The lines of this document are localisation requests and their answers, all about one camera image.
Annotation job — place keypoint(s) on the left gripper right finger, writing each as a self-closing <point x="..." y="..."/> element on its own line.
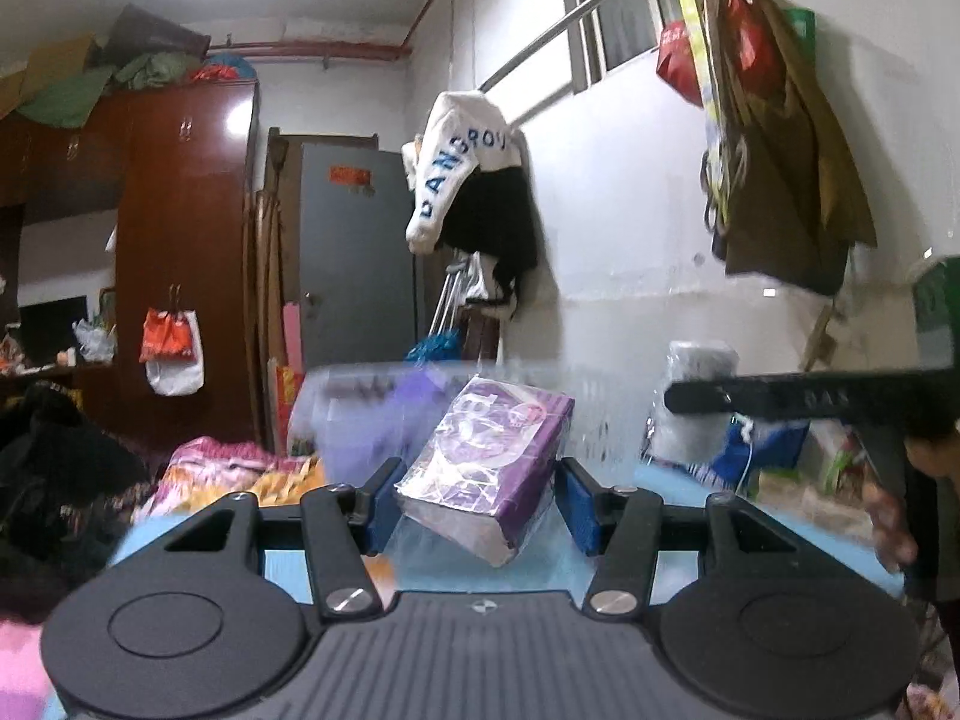
<point x="621" y="528"/>

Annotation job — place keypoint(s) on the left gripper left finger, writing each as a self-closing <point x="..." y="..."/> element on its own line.
<point x="341" y="525"/>

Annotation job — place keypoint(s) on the right hand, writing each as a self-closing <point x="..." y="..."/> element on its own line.
<point x="894" y="547"/>

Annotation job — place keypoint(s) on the white cotton pads pack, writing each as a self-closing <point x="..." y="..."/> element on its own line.
<point x="687" y="423"/>

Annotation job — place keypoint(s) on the purple flat box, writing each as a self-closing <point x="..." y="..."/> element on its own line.
<point x="484" y="476"/>

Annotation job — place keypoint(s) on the pink floral bedspread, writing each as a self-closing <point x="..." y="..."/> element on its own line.
<point x="204" y="470"/>

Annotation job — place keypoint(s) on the blue shopping bag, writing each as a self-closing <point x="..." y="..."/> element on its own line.
<point x="752" y="447"/>

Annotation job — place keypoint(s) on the blue plastic bag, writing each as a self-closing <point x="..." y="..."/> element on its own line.
<point x="438" y="347"/>

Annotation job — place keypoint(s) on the olive hanging bag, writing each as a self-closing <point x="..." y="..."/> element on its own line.
<point x="783" y="196"/>

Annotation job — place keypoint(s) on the grey door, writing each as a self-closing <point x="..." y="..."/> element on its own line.
<point x="355" y="280"/>

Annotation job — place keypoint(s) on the red and white hanging bag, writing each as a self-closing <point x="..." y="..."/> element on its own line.
<point x="171" y="350"/>

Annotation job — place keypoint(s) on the black clothing on bed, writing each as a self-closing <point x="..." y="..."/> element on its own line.
<point x="68" y="495"/>

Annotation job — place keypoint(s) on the dark red wooden wardrobe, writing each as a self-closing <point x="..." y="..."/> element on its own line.
<point x="175" y="165"/>

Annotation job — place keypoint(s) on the white hoodie with blue letters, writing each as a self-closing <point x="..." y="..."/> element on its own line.
<point x="471" y="193"/>

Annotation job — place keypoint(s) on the red hanging plastic bag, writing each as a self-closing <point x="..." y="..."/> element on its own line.
<point x="676" y="66"/>

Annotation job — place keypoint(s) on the window with grey frame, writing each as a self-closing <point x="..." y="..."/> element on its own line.
<point x="614" y="33"/>

